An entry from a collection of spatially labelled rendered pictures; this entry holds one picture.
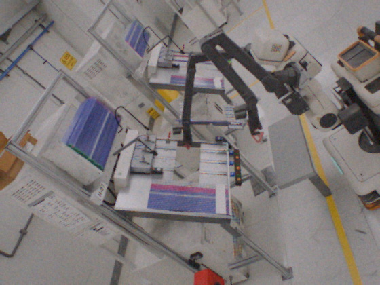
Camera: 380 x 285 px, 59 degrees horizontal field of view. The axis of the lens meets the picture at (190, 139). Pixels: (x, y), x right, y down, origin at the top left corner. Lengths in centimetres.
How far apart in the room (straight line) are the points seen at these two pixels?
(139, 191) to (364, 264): 146
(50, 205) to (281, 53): 158
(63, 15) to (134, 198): 360
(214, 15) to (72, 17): 265
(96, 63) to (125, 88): 34
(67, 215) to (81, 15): 347
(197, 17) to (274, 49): 490
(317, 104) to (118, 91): 192
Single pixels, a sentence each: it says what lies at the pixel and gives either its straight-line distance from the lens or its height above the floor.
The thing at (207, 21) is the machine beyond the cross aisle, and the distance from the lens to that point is 670.
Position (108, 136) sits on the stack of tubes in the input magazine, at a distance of 229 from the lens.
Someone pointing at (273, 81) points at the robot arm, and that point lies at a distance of 174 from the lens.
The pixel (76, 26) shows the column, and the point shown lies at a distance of 530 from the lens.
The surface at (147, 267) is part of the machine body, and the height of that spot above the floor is 61.
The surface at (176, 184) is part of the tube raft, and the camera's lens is 223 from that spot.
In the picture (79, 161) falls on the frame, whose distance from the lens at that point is 204.
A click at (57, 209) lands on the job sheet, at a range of 225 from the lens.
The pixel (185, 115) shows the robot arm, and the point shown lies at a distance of 227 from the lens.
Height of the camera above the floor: 213
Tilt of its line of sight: 28 degrees down
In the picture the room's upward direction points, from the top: 47 degrees counter-clockwise
